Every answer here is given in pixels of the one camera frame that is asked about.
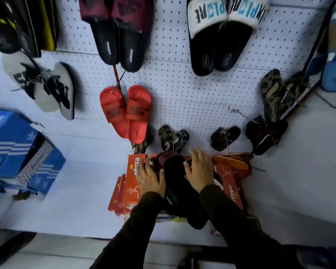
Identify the person's left hand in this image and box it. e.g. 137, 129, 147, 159
135, 158, 167, 199

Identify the person's right hand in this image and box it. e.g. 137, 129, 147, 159
184, 148, 215, 194

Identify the person's right forearm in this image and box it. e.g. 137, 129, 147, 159
199, 184, 306, 269

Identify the person's left forearm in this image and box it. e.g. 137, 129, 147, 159
89, 191, 164, 269

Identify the orange sole flip-flop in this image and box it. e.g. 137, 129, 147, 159
212, 153, 254, 171

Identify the small patterned child sandal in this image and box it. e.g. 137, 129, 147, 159
158, 125, 175, 151
174, 129, 190, 153

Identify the small brown flip-flop pair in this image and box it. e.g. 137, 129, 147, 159
210, 126, 241, 152

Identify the orange shoe box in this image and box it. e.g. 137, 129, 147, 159
122, 154, 148, 208
214, 162, 252, 210

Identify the stack of orange shoe boxes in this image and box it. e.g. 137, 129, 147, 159
108, 174, 132, 217

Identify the red slide sandal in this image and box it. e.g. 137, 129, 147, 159
125, 85, 152, 144
99, 86, 130, 139

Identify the black gold patterned slide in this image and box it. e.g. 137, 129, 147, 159
281, 72, 309, 112
260, 69, 285, 123

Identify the blue grey patterned shoe box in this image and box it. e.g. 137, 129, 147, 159
16, 139, 66, 196

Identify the blue white striped shoe box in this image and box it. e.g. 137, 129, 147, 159
0, 109, 40, 178

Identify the black yellow striped slide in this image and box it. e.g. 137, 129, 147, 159
22, 0, 58, 52

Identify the black slide sandal yellow trim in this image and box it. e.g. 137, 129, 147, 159
0, 0, 42, 58

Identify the dark strapped sandal pair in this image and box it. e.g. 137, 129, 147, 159
245, 115, 289, 156

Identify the red hanging string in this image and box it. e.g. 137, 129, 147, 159
113, 65, 127, 94

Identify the white strap black slide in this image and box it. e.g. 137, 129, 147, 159
186, 0, 229, 77
214, 0, 270, 72

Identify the grey flip-flop black strap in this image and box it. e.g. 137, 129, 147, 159
2, 51, 60, 113
46, 62, 76, 121

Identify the large maroon strap black slide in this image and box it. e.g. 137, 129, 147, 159
112, 0, 154, 73
78, 0, 120, 66

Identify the black shelf rail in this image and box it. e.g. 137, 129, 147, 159
280, 0, 336, 121

